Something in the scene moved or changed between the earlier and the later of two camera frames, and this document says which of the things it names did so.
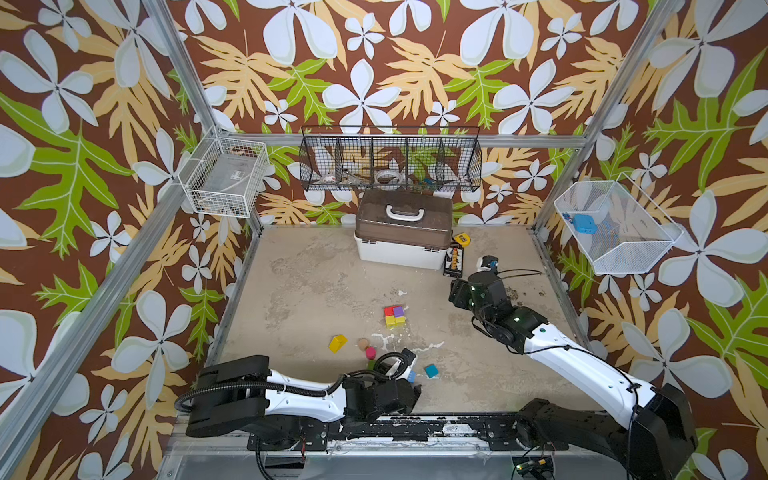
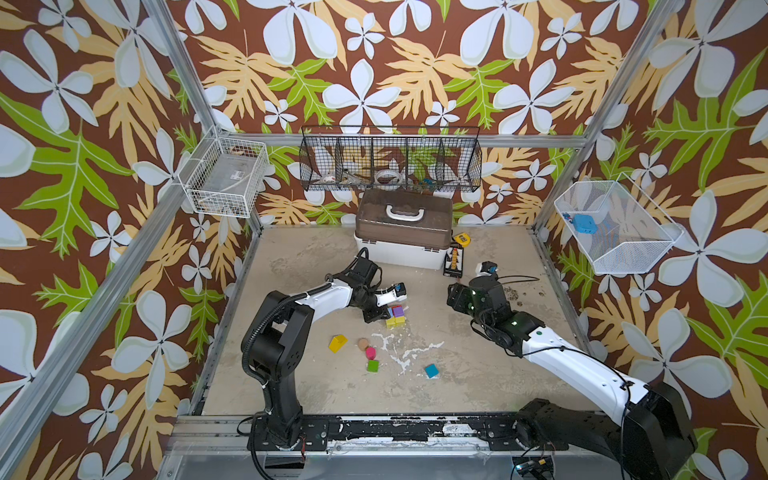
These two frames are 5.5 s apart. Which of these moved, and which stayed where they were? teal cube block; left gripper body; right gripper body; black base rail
Moved: left gripper body
Stayed: black base rail; teal cube block; right gripper body
